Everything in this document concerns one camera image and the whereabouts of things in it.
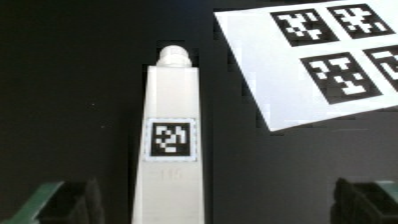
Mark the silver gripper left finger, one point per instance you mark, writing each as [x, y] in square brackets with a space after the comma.
[65, 203]

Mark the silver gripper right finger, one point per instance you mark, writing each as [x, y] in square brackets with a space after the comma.
[365, 202]

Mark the white desk leg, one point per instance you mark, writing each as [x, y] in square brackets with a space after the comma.
[170, 185]

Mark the white marker sheet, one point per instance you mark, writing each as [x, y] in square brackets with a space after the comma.
[317, 55]

